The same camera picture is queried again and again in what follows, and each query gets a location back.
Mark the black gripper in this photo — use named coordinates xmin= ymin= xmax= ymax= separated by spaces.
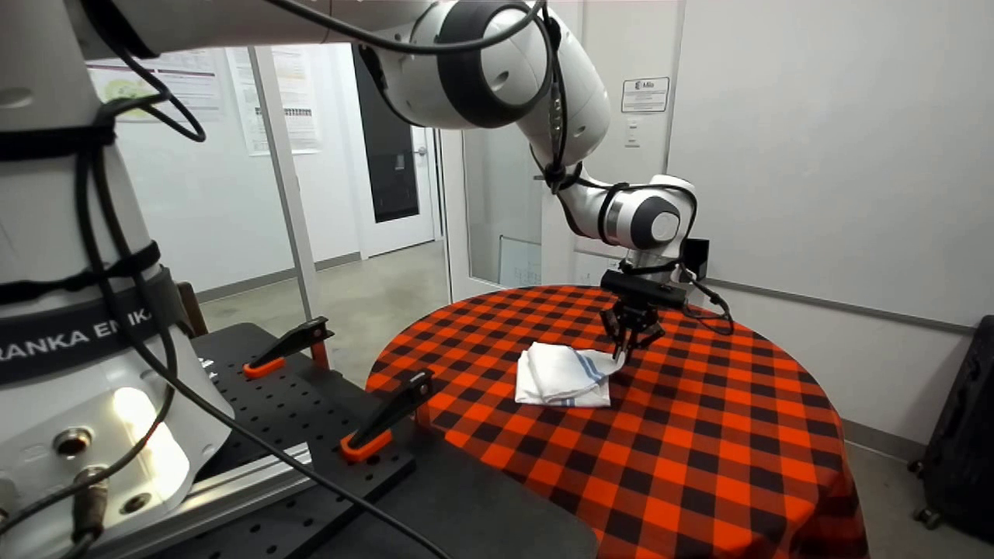
xmin=600 ymin=270 xmax=688 ymax=358

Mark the white towel with blue stripes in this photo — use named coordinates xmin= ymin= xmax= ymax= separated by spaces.
xmin=516 ymin=341 xmax=624 ymax=406

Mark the red black checkered tablecloth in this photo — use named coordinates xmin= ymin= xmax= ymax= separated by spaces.
xmin=366 ymin=287 xmax=869 ymax=559

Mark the black orange clamp near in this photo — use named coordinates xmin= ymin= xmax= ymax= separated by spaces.
xmin=340 ymin=374 xmax=433 ymax=463

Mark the black orange clamp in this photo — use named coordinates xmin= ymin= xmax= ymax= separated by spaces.
xmin=340 ymin=374 xmax=433 ymax=463
xmin=242 ymin=316 xmax=333 ymax=382

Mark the dark window door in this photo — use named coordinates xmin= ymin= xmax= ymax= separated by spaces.
xmin=354 ymin=51 xmax=421 ymax=223

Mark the black orange clamp far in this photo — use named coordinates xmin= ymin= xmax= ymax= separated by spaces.
xmin=242 ymin=316 xmax=333 ymax=382

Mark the black perforated mounting board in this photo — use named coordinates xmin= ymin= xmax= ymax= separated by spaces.
xmin=154 ymin=319 xmax=600 ymax=559

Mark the black suitcase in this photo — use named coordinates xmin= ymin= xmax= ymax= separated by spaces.
xmin=910 ymin=316 xmax=994 ymax=544

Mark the black wall tray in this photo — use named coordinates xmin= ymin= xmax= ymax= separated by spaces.
xmin=680 ymin=239 xmax=712 ymax=279

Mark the white wall sign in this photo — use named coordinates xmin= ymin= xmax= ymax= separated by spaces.
xmin=621 ymin=76 xmax=672 ymax=114

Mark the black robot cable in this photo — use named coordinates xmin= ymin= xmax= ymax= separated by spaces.
xmin=73 ymin=122 xmax=449 ymax=559

